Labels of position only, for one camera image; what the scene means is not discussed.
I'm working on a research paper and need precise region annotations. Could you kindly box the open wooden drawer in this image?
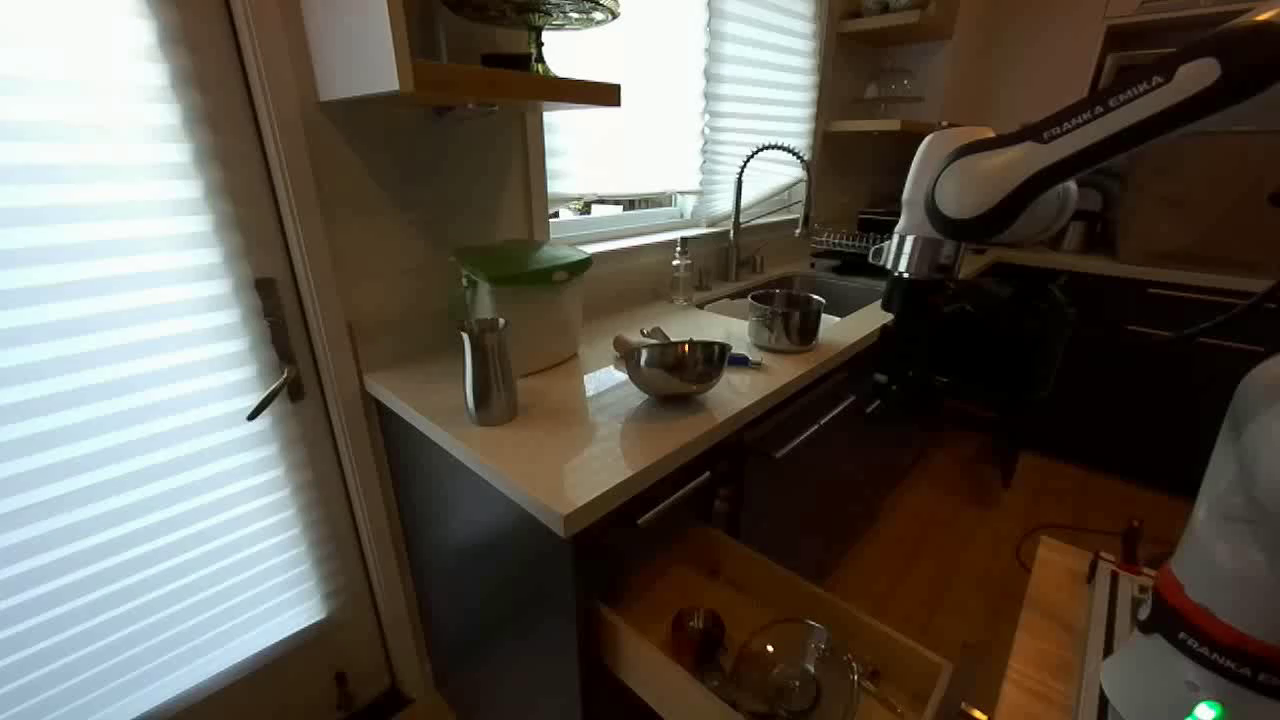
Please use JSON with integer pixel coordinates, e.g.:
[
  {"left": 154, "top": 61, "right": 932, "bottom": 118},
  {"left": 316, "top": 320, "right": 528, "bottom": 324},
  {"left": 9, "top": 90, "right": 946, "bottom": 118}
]
[{"left": 598, "top": 523, "right": 953, "bottom": 720}]

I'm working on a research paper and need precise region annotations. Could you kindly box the stainless steel saucepan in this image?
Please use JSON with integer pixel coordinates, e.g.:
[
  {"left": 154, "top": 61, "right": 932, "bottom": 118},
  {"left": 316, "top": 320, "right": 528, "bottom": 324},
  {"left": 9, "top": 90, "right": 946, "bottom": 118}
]
[{"left": 747, "top": 287, "right": 826, "bottom": 351}]

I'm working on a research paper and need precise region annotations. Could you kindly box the glass pot lid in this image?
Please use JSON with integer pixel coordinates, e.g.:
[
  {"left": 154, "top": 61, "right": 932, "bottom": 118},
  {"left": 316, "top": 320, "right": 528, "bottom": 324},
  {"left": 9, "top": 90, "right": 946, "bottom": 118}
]
[{"left": 730, "top": 619, "right": 862, "bottom": 720}]

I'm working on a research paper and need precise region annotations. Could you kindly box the white bin with green lid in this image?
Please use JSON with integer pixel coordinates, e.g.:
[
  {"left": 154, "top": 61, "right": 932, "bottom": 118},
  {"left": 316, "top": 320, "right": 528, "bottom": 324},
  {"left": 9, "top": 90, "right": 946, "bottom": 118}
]
[{"left": 451, "top": 242, "right": 594, "bottom": 378}]

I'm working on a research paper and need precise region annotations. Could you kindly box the stainless steel mixing bowl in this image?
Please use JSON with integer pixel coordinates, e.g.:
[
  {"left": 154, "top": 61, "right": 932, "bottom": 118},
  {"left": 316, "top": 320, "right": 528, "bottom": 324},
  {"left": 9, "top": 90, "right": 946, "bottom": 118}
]
[{"left": 611, "top": 335, "right": 730, "bottom": 399}]

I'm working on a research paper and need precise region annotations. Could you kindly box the steel cylindrical canister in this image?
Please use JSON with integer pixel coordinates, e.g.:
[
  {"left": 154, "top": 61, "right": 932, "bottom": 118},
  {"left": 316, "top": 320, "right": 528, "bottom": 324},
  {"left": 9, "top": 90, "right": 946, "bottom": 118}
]
[{"left": 462, "top": 277, "right": 515, "bottom": 428}]

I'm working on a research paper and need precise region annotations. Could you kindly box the clear soap dispenser bottle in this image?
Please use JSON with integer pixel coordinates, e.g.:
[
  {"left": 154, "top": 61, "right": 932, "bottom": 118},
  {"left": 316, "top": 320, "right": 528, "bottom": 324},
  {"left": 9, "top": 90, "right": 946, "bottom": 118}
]
[{"left": 673, "top": 235, "right": 697, "bottom": 305}]

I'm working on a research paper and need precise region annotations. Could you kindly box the door lever handle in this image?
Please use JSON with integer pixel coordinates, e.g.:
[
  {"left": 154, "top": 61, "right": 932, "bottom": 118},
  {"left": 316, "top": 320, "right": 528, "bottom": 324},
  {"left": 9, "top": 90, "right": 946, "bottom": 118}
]
[{"left": 244, "top": 277, "right": 303, "bottom": 423}]

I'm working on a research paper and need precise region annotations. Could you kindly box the dark lower kitchen cabinet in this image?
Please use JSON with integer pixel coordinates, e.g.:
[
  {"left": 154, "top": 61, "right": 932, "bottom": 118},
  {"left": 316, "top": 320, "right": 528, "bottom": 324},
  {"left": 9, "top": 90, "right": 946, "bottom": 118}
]
[{"left": 363, "top": 307, "right": 953, "bottom": 720}]

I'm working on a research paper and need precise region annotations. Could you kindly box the wooden wall shelf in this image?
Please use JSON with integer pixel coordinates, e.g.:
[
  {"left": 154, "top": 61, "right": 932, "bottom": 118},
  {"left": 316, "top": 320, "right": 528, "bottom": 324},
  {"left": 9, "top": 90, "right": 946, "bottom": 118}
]
[{"left": 295, "top": 0, "right": 619, "bottom": 110}]

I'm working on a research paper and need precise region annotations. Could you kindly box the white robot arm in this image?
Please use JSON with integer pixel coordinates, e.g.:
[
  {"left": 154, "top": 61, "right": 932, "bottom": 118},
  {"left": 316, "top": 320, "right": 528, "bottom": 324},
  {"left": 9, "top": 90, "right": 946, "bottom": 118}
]
[{"left": 878, "top": 0, "right": 1280, "bottom": 720}]

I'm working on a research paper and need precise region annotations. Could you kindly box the kitchen sink basin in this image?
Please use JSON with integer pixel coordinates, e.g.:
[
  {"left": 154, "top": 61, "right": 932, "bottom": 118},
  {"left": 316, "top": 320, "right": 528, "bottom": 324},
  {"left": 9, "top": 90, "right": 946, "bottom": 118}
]
[{"left": 701, "top": 265, "right": 889, "bottom": 320}]

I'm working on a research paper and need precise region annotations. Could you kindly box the chrome kitchen faucet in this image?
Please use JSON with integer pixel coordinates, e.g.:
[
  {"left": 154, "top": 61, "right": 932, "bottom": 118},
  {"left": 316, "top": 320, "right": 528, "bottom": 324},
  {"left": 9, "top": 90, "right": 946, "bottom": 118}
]
[{"left": 725, "top": 140, "right": 812, "bottom": 281}]

